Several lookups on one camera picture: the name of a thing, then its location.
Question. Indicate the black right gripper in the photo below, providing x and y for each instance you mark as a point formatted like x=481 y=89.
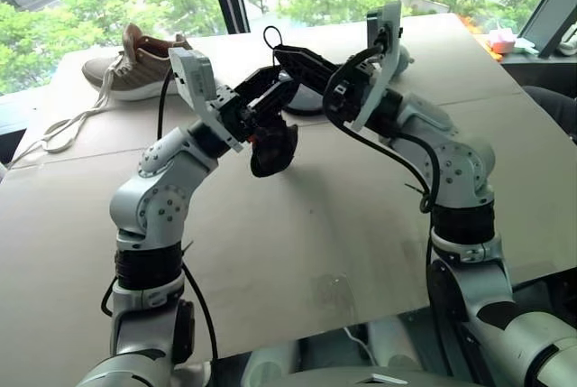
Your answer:
x=349 y=89

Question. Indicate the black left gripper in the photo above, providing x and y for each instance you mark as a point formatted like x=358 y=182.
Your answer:
x=236 y=112

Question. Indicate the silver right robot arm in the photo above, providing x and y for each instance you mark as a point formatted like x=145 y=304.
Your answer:
x=460 y=170

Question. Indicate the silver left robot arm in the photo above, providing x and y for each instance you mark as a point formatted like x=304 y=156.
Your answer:
x=153 y=206

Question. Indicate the black and red paddle case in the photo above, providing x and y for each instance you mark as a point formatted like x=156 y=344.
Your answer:
x=306 y=105

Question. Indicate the grey plush toy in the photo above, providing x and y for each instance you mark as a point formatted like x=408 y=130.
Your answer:
x=405 y=60

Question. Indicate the brown sneaker with white laces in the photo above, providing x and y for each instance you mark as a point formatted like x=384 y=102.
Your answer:
x=130 y=80

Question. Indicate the orange object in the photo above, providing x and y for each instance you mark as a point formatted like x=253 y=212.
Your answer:
x=480 y=37

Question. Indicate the pink box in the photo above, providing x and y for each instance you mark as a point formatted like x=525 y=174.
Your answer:
x=502 y=42

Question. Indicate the dark side desk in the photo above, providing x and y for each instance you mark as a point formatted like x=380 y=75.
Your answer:
x=518 y=71

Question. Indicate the pale green object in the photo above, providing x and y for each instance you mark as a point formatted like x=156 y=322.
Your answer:
x=526 y=48

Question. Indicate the white cylindrical leg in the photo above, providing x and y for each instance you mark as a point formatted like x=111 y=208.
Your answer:
x=392 y=342
x=270 y=364

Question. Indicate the grey rounded robot torso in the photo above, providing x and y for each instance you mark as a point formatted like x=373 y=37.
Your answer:
x=338 y=378

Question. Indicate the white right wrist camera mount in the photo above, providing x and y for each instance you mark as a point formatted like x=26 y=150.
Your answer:
x=383 y=67

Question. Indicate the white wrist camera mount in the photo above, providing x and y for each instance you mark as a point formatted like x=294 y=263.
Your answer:
x=194 y=76
x=383 y=67

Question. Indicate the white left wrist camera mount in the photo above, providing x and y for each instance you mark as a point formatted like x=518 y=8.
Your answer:
x=194 y=76

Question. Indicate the dark slanted monitor frame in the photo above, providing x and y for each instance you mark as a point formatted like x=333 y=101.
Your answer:
x=550 y=12

